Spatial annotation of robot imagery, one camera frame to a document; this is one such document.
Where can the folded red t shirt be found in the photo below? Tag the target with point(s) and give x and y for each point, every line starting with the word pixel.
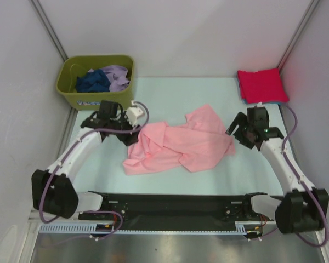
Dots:
pixel 262 86

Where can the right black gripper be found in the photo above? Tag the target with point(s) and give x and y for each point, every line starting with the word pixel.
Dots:
pixel 240 120

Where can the lilac t shirt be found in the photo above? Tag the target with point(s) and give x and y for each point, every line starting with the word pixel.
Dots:
pixel 117 76

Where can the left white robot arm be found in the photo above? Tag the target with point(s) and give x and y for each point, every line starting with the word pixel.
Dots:
pixel 53 192

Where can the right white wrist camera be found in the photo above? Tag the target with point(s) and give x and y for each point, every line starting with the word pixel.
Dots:
pixel 260 105

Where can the dark blue t shirt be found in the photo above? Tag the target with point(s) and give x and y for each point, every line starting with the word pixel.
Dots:
pixel 93 82

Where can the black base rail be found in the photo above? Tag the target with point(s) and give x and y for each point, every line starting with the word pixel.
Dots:
pixel 192 213

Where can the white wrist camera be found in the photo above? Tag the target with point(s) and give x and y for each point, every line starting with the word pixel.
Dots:
pixel 260 105
pixel 134 113

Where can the pink t shirt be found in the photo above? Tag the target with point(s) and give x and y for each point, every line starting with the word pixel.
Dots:
pixel 197 145

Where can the left aluminium frame post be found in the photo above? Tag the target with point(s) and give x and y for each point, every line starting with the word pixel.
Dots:
pixel 44 19

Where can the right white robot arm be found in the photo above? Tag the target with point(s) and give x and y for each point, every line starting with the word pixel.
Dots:
pixel 302 207

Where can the olive green plastic bin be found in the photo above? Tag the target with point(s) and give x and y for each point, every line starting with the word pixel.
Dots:
pixel 78 66

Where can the aluminium frame post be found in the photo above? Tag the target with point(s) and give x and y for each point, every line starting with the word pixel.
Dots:
pixel 301 27
pixel 44 19

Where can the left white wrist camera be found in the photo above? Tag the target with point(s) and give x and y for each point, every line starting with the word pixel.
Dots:
pixel 134 113

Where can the right aluminium frame post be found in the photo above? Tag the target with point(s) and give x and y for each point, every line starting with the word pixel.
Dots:
pixel 301 27

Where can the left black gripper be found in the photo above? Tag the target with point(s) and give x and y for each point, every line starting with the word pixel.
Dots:
pixel 129 139

